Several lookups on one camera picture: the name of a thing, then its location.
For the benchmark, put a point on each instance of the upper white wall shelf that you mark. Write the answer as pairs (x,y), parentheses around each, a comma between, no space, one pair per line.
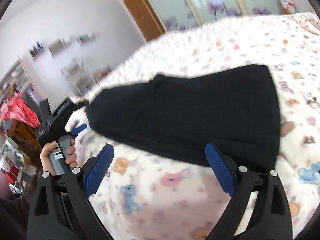
(85,38)

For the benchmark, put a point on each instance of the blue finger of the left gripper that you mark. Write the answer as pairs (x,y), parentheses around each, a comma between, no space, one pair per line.
(78,129)

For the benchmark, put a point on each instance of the pink white bookshelf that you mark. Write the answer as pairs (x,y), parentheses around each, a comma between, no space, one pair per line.
(22,79)

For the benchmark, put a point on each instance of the red crumpled cloth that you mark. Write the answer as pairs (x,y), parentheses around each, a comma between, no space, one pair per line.
(16,108)

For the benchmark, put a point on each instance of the person's left hand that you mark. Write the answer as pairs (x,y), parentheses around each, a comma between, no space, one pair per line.
(49,147)

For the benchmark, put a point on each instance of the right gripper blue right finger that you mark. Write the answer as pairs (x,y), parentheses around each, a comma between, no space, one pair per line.
(271,217)

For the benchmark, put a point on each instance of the white wall shelf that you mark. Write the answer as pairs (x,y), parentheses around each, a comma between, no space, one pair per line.
(85,38)
(58,46)

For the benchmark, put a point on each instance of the wall shelf with books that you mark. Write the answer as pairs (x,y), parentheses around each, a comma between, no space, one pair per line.
(36,50)

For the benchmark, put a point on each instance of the brown wooden door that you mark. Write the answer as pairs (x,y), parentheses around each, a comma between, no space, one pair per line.
(145,17)

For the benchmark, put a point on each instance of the frosted glass floral wardrobe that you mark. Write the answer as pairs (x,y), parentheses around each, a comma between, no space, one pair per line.
(185,14)

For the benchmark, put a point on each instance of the black pants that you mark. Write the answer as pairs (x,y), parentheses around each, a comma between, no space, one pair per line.
(237,110)

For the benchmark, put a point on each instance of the teddy bear print bedspread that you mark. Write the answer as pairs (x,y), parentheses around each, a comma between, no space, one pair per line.
(148,196)

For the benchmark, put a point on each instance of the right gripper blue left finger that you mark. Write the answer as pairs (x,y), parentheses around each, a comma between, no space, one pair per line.
(61,207)

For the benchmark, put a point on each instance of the middle white wall shelf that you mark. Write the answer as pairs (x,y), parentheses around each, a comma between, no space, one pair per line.
(58,46)

